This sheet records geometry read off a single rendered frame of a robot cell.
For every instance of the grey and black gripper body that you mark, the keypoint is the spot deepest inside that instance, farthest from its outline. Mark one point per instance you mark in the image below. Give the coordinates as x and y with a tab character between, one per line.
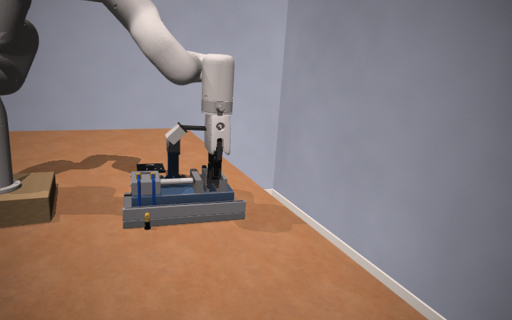
218	126

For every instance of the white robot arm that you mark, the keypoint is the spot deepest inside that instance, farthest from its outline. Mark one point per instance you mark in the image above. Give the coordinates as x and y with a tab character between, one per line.
19	42

